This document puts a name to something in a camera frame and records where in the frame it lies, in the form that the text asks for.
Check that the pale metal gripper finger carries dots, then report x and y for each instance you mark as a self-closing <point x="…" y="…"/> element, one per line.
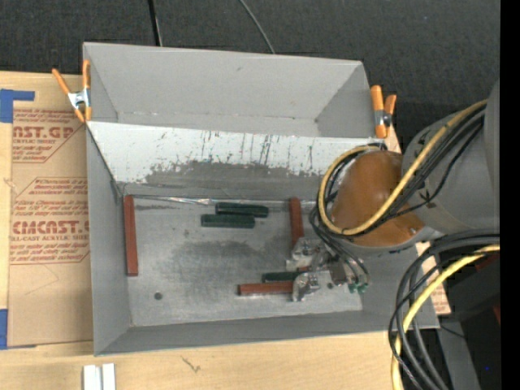
<point x="307" y="286"/>
<point x="305" y="252"/>

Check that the dark green flat block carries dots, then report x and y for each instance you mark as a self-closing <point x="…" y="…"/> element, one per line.
<point x="241" y="209"/>
<point x="280" y="276"/>
<point x="227" y="221"/>

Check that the red-brown flat block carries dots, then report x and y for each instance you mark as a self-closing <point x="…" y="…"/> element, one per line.
<point x="296" y="222"/>
<point x="131" y="238"/>
<point x="264" y="288"/>

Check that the grey metal bin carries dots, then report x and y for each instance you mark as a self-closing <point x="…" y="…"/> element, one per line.
<point x="227" y="258"/>

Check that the brown cardboard board, red print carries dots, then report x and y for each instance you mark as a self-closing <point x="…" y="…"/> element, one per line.
<point x="44" y="201"/>

